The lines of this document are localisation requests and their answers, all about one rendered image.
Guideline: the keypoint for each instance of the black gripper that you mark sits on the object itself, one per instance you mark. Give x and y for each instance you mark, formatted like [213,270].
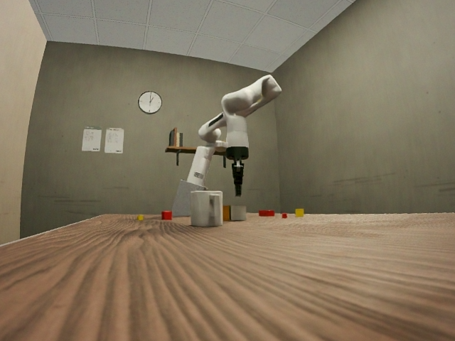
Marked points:
[237,153]

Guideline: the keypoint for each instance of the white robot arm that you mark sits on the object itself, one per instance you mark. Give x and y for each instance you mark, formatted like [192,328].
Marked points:
[237,103]

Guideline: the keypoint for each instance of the white mug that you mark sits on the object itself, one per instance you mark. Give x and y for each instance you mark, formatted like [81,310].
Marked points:
[203,203]

